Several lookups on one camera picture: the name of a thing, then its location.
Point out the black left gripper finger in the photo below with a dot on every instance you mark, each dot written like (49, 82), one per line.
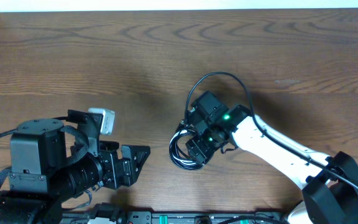
(134, 157)
(108, 146)

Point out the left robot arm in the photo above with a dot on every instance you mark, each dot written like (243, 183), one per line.
(52, 163)

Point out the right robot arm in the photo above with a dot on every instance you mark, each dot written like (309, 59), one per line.
(329, 184)

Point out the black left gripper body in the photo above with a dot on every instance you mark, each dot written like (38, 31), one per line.
(112, 172)

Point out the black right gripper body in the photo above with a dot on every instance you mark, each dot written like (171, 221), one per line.
(204, 144)

